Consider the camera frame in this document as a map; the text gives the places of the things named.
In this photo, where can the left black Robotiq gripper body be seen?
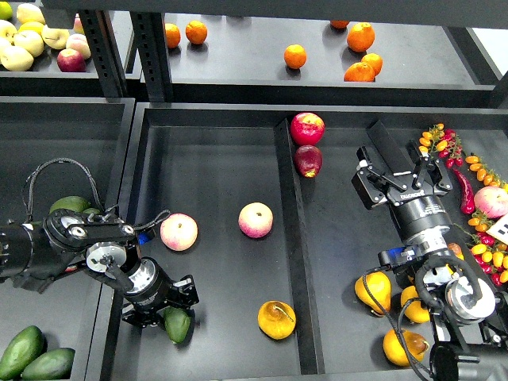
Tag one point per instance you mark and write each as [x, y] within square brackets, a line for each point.
[158, 296]

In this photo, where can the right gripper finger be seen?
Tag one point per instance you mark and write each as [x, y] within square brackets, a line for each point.
[429, 174]
[378, 178]

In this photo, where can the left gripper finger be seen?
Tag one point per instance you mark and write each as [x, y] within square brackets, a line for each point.
[133, 315]
[185, 291]

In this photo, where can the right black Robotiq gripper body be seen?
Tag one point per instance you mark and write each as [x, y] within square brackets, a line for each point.
[372, 197]

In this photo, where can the dark green avocado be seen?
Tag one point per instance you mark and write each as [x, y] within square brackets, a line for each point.
[176, 323]

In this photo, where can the yellow pear with brown spot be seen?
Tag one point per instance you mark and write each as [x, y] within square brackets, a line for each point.
[276, 319]

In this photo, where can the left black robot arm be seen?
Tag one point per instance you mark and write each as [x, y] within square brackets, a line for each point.
[34, 254]

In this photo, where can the yellow pear right upper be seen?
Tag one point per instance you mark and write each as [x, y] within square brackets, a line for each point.
[455, 250]

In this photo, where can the yellow pear left of pile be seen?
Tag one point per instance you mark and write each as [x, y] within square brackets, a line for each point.
[374, 290]

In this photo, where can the green avocado bottom right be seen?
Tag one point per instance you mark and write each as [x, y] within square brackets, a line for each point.
[52, 365]

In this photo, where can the green avocado bottom left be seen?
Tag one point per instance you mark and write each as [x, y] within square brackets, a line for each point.
[23, 349]

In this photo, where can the green avocado top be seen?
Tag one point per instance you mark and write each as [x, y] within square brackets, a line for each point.
[74, 203]

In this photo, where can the yellow pear middle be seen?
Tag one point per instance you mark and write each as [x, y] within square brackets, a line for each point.
[414, 312]

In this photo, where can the yellow pear bottom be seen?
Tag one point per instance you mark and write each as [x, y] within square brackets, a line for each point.
[394, 350]

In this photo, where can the upper cherry tomato bunch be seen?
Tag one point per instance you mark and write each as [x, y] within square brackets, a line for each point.
[439, 142]

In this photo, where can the black tray divider right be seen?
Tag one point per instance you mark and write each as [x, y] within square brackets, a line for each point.
[387, 143]

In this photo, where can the black tray divider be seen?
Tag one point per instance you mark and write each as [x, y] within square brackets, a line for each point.
[387, 143]
[310, 352]

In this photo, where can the red chili pepper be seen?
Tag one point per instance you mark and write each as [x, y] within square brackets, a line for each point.
[467, 205]

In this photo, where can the dark red apple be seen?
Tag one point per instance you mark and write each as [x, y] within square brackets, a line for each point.
[308, 161]

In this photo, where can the pink apple left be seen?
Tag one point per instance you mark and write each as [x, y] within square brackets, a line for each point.
[179, 232]

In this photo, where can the pink apple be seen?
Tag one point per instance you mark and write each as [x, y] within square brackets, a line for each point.
[179, 232]
[255, 220]
[492, 201]

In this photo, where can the bright red apple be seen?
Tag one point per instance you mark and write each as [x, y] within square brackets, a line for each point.
[307, 129]

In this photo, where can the pink apple far right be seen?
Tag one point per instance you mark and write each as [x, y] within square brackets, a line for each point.
[492, 201]

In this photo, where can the white label card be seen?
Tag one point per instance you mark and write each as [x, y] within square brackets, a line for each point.
[499, 230]

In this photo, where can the pink apple centre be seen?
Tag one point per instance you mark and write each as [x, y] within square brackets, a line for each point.
[255, 220]

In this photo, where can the orange behind front right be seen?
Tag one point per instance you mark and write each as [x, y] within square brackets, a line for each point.
[374, 60]

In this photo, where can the large orange upper right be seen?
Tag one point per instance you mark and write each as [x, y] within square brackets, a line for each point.
[361, 37]

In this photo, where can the orange centre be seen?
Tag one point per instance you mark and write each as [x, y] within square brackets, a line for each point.
[295, 56]

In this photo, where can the black centre tray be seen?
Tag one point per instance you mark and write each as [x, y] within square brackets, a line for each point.
[211, 161]

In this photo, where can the black tray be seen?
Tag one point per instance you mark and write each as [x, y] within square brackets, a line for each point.
[76, 140]
[211, 161]

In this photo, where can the orange under shelf edge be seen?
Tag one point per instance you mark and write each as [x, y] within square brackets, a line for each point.
[339, 24]

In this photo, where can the black tray divider centre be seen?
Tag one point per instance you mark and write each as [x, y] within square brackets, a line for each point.
[310, 352]

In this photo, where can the black left tray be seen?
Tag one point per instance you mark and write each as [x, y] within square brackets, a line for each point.
[76, 140]

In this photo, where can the orange far left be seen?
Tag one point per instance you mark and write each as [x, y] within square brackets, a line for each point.
[172, 34]

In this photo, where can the red apple on shelf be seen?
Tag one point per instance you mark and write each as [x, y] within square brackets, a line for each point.
[70, 60]

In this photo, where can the black upright post centre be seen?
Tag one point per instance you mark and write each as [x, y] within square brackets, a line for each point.
[150, 37]

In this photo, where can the black upright post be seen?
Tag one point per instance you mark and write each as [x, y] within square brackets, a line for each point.
[100, 37]
[150, 37]

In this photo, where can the black upright post left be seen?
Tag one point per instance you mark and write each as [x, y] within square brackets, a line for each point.
[100, 37]

